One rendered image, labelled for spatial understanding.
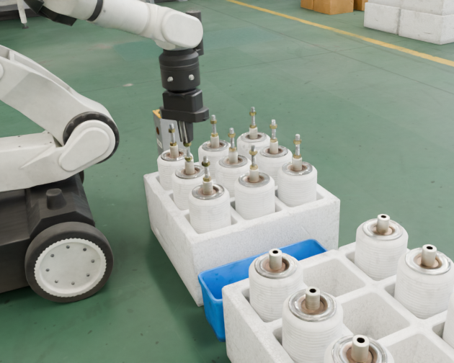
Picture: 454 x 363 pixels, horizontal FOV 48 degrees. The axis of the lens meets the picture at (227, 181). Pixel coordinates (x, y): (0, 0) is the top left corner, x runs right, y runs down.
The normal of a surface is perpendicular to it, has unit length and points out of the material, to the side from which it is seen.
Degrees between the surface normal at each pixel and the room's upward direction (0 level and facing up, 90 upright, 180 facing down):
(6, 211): 0
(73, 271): 90
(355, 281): 90
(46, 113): 90
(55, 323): 0
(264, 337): 0
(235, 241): 90
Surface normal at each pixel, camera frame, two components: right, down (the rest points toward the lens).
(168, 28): 0.69, 0.30
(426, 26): -0.90, 0.24
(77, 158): 0.37, 0.40
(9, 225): -0.06, -0.89
